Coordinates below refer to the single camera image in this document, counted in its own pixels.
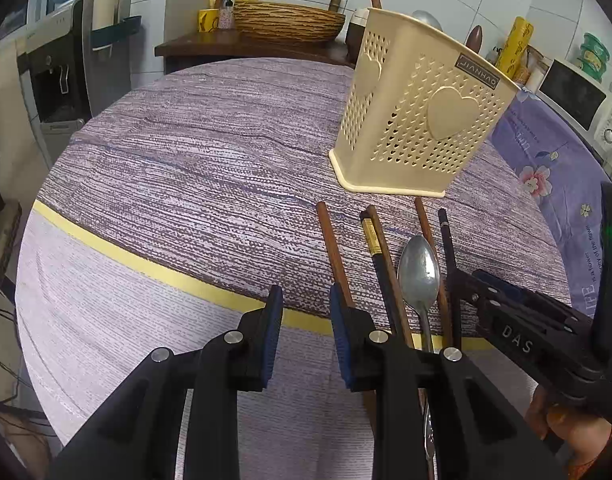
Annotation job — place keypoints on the cream paper cup sleeve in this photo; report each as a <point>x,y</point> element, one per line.
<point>108,2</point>

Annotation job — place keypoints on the dark wooden counter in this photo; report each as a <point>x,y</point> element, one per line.
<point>200,47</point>

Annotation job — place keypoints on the grey water dispenser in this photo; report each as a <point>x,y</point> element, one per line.
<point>50,60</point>

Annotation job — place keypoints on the cream perforated utensil holder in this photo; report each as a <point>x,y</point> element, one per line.
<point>411,110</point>

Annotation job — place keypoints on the white microwave oven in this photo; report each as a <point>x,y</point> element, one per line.
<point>571,95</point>

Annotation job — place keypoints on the yellow printed roll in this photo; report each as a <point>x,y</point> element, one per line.
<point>515,47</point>

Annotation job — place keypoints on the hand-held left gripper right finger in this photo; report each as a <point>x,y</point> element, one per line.
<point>338,340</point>

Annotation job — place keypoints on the dark chopstick gold band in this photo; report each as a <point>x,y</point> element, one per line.
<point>373,242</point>

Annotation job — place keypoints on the black chopstick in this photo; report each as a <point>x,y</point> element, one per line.
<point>447,240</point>

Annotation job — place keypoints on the green instant noodle bowl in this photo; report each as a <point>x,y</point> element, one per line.
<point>596,58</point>
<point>597,42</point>
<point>592,72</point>

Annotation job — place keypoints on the purple floral cloth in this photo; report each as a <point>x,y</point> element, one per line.
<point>561,180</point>

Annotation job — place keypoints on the person's right hand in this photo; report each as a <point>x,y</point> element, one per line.
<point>576,435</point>

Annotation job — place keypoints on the woven basket basin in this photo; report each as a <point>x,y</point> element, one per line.
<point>286,22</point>

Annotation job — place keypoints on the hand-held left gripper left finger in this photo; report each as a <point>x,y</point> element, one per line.
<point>273,332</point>

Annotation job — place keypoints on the dark green cup holder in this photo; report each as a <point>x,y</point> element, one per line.
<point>120,30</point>

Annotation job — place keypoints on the small floral bottle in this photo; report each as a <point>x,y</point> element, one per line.
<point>226,15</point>

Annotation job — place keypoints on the yellow mug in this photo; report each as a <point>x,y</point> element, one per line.
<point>208,20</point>

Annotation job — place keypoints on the glass jar wooden lid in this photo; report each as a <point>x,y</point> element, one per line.
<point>535,67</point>

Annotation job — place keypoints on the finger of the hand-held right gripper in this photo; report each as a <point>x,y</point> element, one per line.
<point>536,305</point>
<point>516,337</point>

